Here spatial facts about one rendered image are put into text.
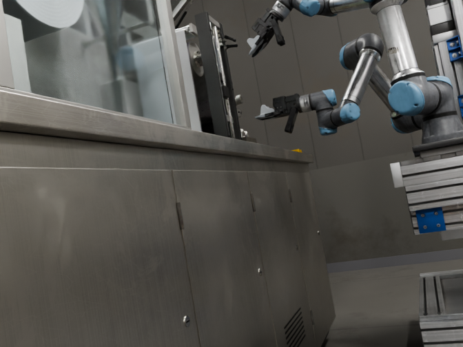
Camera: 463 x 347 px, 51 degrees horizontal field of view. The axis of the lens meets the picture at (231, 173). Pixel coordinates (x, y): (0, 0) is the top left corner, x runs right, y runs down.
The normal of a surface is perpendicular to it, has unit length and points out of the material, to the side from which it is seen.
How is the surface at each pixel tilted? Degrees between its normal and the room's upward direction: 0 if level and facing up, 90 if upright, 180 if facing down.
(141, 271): 90
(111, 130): 90
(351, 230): 90
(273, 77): 90
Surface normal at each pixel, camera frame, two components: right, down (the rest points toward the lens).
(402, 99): -0.78, 0.23
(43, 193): 0.93, -0.18
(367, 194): -0.37, 0.00
